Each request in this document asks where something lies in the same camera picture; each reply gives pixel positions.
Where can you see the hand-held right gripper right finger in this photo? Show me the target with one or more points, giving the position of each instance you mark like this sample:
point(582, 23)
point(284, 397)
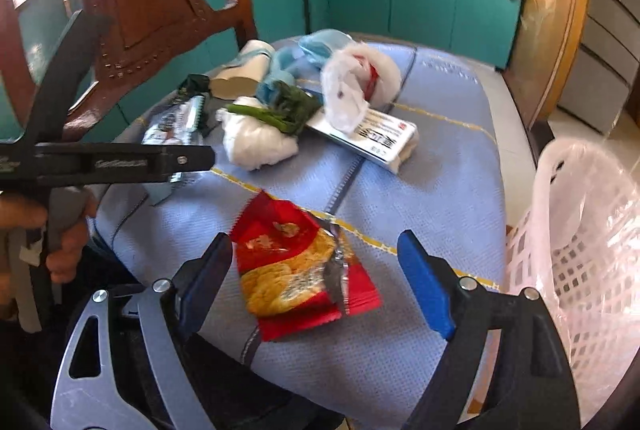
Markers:
point(425, 285)

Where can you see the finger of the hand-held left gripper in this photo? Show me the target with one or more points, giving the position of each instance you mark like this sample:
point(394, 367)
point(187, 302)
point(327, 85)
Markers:
point(70, 75)
point(120, 164)

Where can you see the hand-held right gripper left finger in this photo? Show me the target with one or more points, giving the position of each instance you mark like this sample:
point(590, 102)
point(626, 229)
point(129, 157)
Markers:
point(202, 282)

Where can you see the silver black snack wrapper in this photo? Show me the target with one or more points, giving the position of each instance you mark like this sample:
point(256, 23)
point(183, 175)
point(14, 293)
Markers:
point(170, 122)

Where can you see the red snack packet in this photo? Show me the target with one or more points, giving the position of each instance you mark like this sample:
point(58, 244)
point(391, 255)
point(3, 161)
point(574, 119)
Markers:
point(280, 260)

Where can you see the pink plastic basket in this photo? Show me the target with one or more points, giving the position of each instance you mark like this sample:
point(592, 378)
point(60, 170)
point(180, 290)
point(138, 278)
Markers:
point(575, 280)

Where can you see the striped white paper cup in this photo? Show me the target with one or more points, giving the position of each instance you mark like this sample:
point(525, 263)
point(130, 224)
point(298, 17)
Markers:
point(245, 70)

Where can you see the white plastic bag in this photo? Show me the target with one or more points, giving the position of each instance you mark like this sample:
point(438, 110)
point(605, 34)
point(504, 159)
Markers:
point(345, 80)

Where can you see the person's left hand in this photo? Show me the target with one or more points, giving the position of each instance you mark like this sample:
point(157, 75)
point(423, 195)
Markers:
point(20, 212)

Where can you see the blue quilted table cloth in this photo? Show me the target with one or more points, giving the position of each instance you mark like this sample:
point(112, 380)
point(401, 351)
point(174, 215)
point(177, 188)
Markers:
point(425, 190)

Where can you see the small dark wrapper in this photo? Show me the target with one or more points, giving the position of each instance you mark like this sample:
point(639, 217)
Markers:
point(192, 85)

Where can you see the white tissue wad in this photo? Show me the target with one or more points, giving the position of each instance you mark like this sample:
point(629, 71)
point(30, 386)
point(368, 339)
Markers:
point(250, 140)

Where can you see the white medicine box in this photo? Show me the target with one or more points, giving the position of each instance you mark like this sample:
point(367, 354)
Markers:
point(385, 140)

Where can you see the green vegetable scraps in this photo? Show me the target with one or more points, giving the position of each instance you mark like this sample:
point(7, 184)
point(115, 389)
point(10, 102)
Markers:
point(290, 102)

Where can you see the blue knotted cloth piece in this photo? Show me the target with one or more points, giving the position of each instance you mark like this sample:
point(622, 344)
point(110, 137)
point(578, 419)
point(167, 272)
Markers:
point(282, 72)

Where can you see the grey refrigerator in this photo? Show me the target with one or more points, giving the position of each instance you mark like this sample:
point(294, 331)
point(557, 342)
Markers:
point(610, 40)

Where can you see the wooden door frame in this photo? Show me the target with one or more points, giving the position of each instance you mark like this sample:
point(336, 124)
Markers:
point(555, 10)

